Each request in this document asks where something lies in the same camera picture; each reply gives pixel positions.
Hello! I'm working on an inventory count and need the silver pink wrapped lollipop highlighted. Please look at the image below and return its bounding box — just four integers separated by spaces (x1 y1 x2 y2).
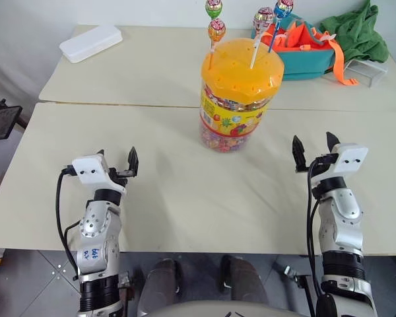
249 7 275 70

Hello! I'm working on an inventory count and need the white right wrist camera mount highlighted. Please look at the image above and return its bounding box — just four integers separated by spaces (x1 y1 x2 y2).
311 142 370 188

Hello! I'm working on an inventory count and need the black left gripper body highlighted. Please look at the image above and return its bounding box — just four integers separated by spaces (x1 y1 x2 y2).
107 166 139 186

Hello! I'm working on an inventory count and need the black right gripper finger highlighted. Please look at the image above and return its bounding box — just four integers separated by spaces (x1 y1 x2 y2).
292 134 307 170
326 131 341 155

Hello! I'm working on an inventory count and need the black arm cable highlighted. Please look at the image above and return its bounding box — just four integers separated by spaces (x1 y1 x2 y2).
305 157 325 300
55 166 81 281

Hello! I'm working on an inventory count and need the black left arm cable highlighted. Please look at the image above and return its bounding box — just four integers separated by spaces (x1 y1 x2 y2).
55 166 81 281

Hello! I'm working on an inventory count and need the clear acrylic box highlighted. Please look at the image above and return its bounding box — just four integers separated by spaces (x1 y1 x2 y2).
344 58 389 88

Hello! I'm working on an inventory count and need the green cloth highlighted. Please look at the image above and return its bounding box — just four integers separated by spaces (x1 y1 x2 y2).
317 0 389 64

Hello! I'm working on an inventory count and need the teal and orange bag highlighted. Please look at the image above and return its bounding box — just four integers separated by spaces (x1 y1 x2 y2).
250 14 361 87

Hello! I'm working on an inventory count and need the white plastic box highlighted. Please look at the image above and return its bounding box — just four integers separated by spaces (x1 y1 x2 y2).
59 23 124 64

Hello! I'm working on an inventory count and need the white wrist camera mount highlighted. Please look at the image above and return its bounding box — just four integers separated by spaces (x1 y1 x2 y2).
71 154 127 194
311 142 370 188

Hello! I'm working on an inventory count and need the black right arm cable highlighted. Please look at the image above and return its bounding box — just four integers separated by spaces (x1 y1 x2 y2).
305 157 325 300

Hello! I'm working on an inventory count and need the orange wrapped lollipop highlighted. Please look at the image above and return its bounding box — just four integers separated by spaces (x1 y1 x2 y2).
207 18 226 71

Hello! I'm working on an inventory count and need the black screen on stand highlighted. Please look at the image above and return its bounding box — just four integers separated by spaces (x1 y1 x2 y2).
0 93 24 143

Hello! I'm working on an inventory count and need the blue wrapped lollipop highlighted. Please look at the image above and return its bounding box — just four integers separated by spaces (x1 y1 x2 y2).
267 0 295 54

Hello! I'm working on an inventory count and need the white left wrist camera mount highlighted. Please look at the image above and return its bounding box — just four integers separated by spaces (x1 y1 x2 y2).
71 154 127 194

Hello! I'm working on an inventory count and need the green wrapped lollipop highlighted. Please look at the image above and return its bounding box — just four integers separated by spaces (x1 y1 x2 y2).
205 0 224 21

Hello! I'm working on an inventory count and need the lollipop jar with orange lid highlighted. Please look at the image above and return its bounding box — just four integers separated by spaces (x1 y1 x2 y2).
197 36 286 156

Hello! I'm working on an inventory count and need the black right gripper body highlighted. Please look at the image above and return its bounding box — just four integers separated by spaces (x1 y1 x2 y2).
295 153 338 173

